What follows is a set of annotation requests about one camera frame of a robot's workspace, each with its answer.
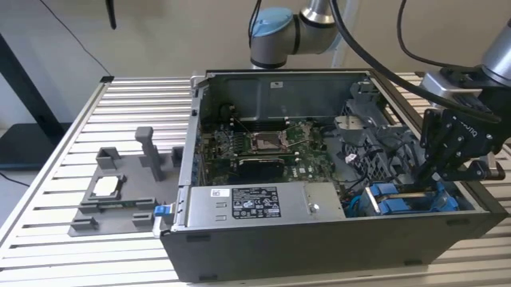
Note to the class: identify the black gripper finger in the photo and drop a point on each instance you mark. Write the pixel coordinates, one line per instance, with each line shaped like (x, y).
(432, 134)
(467, 172)

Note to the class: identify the hard disk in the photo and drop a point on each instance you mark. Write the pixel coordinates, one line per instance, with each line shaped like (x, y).
(384, 206)

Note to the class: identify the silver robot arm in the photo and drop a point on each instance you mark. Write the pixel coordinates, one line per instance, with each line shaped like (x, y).
(275, 45)

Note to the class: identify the grey metal drive cage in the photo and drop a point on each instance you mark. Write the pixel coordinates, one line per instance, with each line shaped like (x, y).
(351, 125)

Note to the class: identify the green motherboard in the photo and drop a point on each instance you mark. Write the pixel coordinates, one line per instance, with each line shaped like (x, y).
(311, 155)

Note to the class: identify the grey power supply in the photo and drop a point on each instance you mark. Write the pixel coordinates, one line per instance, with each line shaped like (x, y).
(319, 194)

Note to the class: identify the CPU socket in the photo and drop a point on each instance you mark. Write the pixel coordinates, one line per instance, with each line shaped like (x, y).
(265, 143)

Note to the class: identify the black graphics card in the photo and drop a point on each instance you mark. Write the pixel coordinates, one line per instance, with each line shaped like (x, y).
(259, 169)

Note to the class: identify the black and grey PC case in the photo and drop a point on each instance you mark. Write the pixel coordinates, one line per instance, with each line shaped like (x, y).
(299, 257)

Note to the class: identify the blue case latch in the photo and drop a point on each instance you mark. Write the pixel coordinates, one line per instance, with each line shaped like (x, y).
(160, 210)

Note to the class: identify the grey parts rack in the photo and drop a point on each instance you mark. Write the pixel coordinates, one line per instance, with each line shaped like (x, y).
(131, 179)

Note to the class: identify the green RAM stick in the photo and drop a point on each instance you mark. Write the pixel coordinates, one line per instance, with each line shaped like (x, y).
(118, 205)

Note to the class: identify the silver CPU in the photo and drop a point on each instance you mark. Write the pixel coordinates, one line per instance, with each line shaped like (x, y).
(106, 186)

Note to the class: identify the black table corner cap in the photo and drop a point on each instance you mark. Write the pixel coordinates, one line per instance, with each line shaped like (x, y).
(106, 79)

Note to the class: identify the black stand with base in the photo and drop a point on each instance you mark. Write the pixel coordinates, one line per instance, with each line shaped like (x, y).
(24, 143)

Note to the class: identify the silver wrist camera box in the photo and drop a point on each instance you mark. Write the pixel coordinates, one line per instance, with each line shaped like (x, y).
(439, 85)

